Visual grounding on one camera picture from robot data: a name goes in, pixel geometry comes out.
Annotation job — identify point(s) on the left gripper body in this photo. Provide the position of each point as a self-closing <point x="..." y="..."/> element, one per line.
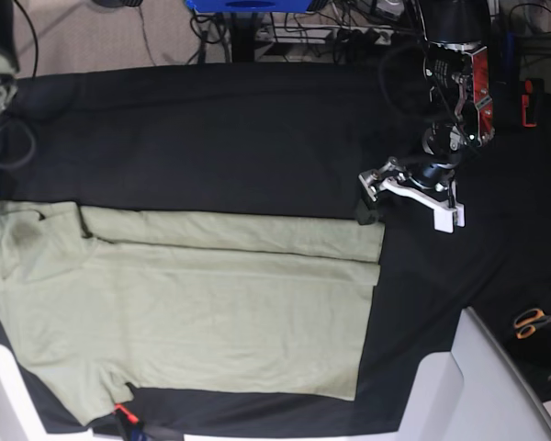
<point x="424" y="171"/>

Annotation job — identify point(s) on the light green T-shirt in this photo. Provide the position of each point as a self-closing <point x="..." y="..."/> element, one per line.
<point x="96" y="301"/>

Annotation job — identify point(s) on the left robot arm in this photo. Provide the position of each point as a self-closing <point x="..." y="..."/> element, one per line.
<point x="452" y="38"/>

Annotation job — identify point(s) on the black table cloth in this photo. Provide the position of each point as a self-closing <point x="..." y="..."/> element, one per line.
<point x="292" y="139"/>

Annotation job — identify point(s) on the red black clamp right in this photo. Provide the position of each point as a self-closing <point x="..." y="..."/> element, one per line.
<point x="533" y="90"/>

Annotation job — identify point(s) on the red black clamp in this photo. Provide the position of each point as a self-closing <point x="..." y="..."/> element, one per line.
<point x="533" y="90"/>
<point x="130" y="427"/>

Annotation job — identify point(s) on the white bin right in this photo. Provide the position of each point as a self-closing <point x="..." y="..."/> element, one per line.
<point x="472" y="392"/>

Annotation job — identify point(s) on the white bin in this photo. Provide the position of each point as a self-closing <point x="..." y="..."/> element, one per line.
<point x="472" y="392"/>
<point x="19" y="419"/>

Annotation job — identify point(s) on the blue plastic box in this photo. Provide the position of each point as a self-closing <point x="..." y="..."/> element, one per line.
<point x="242" y="6"/>

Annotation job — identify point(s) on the red black clamp bottom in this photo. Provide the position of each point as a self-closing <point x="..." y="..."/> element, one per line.
<point x="130" y="427"/>

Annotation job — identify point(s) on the white bin left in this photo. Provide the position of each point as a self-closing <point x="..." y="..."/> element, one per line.
<point x="19" y="419"/>

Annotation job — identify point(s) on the orange handled scissors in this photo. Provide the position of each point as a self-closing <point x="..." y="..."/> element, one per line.
<point x="529" y="322"/>

